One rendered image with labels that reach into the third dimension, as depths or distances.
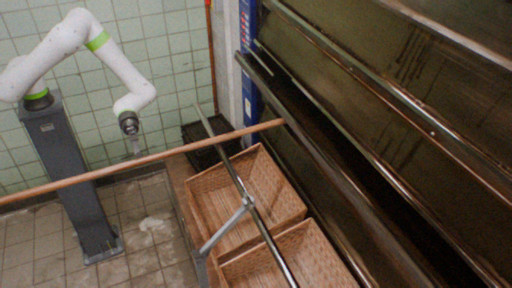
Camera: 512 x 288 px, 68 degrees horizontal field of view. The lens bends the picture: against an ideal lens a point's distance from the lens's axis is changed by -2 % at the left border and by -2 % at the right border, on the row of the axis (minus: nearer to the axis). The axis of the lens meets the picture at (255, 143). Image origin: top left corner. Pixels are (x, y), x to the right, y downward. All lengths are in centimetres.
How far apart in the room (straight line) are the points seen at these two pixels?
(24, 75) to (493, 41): 168
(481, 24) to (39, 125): 193
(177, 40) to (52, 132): 108
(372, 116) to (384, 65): 20
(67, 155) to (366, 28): 170
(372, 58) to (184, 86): 201
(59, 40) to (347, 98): 112
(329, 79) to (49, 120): 141
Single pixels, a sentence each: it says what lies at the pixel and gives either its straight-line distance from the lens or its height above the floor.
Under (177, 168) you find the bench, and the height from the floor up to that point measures 58.
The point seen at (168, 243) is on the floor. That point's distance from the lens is 288.
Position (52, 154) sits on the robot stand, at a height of 94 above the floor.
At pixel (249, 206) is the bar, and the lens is 146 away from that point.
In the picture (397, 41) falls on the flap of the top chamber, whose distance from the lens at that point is 113.
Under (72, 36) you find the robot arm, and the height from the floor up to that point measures 164.
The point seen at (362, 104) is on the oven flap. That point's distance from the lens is 132.
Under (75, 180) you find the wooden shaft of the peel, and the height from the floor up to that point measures 120.
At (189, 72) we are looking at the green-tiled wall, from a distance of 295.
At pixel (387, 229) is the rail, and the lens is 112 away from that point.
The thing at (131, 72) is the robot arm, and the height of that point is 138.
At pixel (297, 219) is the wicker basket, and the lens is 192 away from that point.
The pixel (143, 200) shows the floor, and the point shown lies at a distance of 319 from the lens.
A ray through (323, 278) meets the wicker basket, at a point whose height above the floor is 69.
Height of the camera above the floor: 227
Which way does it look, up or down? 40 degrees down
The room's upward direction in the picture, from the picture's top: 1 degrees counter-clockwise
